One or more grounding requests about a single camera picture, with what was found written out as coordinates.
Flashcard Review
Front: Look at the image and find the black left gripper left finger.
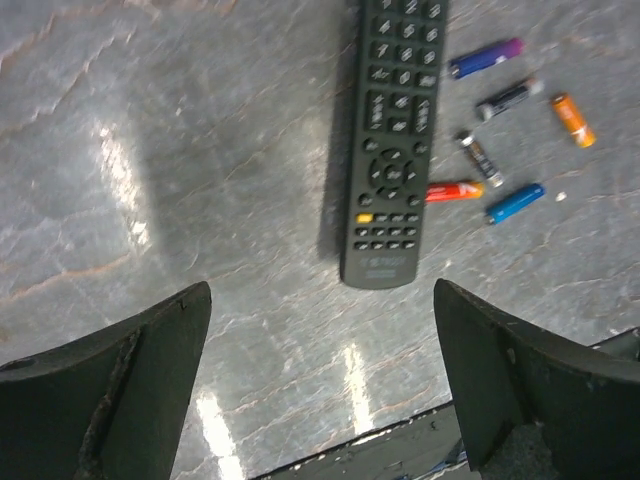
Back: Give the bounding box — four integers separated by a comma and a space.
1, 282, 212, 479

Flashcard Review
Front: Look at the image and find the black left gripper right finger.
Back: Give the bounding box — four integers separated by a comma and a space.
434, 279, 639, 479

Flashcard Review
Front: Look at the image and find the black remote control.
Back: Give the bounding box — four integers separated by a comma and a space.
340, 0, 449, 290

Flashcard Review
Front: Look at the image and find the black gold battery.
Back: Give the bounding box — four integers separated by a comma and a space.
456, 130, 504, 188

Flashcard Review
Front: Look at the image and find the black white-tipped battery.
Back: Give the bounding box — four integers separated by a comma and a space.
475, 77, 544, 122

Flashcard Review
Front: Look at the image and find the blue purple battery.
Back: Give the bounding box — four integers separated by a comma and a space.
449, 37, 524, 80

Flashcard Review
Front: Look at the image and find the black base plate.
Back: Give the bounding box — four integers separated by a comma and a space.
249, 327, 640, 480

